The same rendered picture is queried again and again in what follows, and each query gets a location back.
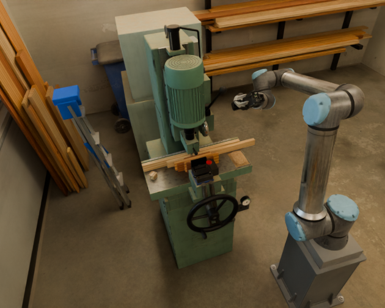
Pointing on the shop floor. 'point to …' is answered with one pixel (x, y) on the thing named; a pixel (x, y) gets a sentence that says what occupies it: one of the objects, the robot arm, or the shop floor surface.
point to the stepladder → (90, 139)
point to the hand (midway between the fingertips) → (234, 101)
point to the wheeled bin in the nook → (113, 71)
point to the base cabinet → (187, 241)
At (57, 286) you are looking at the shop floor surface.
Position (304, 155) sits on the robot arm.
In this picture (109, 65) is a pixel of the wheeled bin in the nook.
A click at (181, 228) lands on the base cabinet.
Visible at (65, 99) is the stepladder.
